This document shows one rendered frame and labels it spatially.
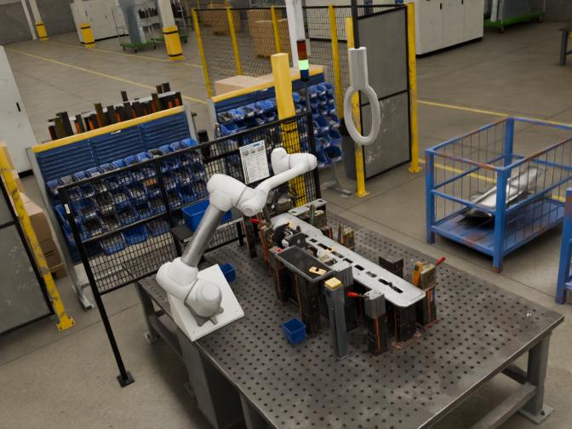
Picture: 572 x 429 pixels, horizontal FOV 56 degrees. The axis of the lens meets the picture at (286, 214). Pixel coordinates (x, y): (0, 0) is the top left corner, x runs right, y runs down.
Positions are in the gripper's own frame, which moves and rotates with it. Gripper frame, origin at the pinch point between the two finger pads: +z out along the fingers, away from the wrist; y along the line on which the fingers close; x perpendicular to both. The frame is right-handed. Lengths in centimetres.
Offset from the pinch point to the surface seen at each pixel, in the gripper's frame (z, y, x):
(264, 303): 44, -40, -26
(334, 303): 7, -37, -99
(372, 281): 14, -4, -90
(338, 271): 3, -21, -83
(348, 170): 99, 224, 223
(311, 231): 13.4, 5.7, -18.3
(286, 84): -66, 48, 58
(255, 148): -27, 12, 54
